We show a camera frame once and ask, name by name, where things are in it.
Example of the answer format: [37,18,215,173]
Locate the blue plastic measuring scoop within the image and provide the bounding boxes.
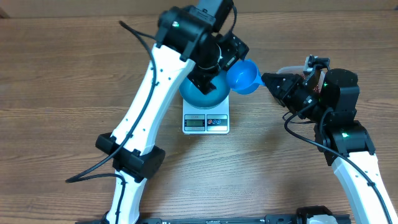
[226,59,265,95]

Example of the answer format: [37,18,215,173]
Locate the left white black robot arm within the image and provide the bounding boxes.
[96,1,249,223]

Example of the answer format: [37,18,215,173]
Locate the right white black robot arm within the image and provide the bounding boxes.
[262,68,397,223]

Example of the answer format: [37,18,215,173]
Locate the teal metal bowl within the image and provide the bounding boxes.
[179,71,230,109]

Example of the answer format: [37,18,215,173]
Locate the white digital kitchen scale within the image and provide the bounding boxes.
[182,96,230,134]

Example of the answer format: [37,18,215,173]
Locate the red adzuki beans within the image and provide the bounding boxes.
[300,73,322,93]

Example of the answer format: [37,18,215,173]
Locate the clear plastic container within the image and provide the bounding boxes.
[277,66,325,92]

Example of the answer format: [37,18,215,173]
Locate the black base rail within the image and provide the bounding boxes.
[137,205,351,224]

